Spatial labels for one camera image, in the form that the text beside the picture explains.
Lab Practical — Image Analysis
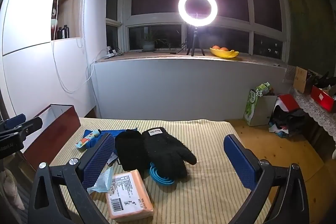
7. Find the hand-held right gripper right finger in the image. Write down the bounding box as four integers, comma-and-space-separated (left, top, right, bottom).
223, 134, 310, 224

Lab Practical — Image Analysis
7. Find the ring light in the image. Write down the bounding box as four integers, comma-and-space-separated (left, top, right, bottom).
178, 0, 218, 28

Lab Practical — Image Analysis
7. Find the cardboard box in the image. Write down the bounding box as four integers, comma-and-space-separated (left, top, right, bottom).
293, 66, 316, 95

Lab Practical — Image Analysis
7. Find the blue cloth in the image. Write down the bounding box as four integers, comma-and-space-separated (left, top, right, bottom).
87, 127, 139, 152

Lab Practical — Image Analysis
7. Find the red box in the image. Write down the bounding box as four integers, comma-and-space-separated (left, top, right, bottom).
310, 85, 336, 112

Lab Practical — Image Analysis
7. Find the yellow fruit bowl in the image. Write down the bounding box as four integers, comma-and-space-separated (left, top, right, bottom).
209, 48, 239, 59

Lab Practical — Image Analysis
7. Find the pile of clothes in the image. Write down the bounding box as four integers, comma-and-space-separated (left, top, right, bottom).
268, 94, 308, 139

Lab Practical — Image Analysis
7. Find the white fuzzy cloth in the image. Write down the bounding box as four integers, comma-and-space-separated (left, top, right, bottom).
0, 169, 26, 210

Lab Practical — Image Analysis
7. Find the potted plant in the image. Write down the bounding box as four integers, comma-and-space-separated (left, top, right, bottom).
140, 30, 174, 53

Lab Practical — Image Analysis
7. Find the blue ribbed silicone ring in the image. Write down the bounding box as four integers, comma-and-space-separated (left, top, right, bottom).
149, 161, 175, 186

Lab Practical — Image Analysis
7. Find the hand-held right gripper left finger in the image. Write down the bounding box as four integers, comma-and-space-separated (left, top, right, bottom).
28, 133, 116, 224

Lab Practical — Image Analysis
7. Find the white lace tablecloth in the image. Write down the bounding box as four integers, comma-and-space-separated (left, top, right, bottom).
285, 65, 336, 145

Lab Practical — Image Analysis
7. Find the black fuzzy glove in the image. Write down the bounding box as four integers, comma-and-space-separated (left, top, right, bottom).
142, 127, 197, 179
115, 130, 151, 172

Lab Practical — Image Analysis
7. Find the black tripod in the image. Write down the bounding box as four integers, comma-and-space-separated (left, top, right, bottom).
186, 13, 206, 57

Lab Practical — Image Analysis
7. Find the orange tissue packet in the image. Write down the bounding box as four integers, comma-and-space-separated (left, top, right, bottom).
106, 169, 155, 221

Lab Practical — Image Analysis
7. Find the white power strip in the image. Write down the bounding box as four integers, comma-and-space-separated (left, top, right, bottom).
104, 46, 124, 60

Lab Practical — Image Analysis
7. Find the light blue plastic packet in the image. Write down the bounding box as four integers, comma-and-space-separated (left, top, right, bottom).
87, 165, 114, 194

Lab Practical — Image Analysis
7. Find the red-brown storage box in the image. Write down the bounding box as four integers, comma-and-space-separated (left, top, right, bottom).
22, 104, 81, 171

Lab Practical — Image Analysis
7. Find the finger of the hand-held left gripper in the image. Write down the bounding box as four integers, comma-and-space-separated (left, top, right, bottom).
0, 117, 43, 142
3, 113, 27, 128

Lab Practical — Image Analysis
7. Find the red vase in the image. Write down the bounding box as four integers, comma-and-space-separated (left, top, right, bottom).
51, 18, 58, 40

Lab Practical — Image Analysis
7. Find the white lamp cable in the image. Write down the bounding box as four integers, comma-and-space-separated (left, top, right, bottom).
51, 0, 105, 93

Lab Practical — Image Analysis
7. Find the colourful toy tube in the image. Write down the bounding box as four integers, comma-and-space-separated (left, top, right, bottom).
76, 129, 101, 150

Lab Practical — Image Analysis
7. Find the green and white paper bag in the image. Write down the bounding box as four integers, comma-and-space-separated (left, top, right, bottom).
244, 82, 278, 127

